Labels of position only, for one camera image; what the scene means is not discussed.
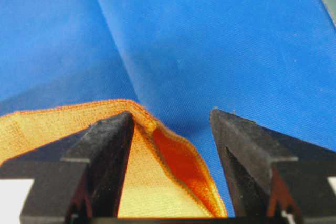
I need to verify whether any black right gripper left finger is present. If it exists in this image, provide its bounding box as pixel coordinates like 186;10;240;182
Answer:
1;111;134;223

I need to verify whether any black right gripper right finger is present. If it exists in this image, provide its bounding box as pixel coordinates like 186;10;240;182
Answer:
209;108;335;223

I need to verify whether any orange towel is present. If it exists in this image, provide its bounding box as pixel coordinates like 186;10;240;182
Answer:
1;99;227;218

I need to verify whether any blue table cloth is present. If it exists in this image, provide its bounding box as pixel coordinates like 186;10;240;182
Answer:
1;0;335;217

